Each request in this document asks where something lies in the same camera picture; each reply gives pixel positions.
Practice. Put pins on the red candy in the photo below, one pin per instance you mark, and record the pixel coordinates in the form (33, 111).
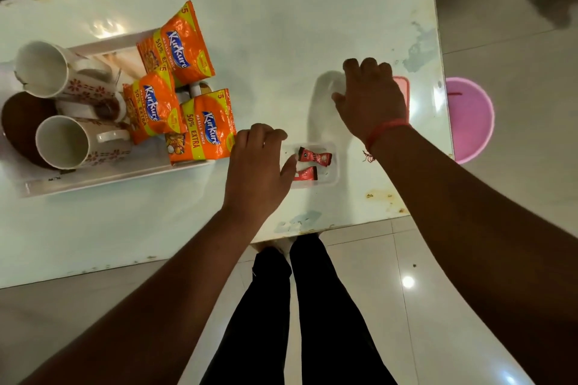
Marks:
(315, 157)
(307, 174)

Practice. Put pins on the pink plastic bucket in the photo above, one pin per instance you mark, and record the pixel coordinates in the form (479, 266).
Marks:
(469, 120)

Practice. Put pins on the person's left hand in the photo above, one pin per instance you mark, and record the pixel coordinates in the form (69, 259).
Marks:
(255, 177)

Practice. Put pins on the floral white mug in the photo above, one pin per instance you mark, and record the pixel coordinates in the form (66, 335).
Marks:
(58, 142)
(40, 69)

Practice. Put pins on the person's right forearm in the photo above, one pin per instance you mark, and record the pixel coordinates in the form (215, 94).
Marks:
(487, 263)

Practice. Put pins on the clear plastic container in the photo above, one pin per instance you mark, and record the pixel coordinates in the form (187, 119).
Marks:
(332, 172)

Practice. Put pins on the orange snack packet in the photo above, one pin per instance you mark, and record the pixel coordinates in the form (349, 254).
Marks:
(180, 46)
(207, 127)
(155, 105)

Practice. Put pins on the white printed tray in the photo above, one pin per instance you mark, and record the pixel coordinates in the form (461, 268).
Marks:
(113, 170)

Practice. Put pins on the person's right hand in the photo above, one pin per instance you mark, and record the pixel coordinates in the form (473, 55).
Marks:
(372, 100)

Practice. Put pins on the person's left forearm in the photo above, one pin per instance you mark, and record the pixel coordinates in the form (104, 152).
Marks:
(158, 308)

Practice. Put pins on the pink container lid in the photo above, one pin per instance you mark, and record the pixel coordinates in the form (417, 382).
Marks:
(402, 91)

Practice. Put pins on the black trousers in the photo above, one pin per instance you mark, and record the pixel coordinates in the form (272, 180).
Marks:
(271, 321)

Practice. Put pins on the light brown round coaster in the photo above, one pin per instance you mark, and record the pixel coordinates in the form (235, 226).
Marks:
(20, 123)

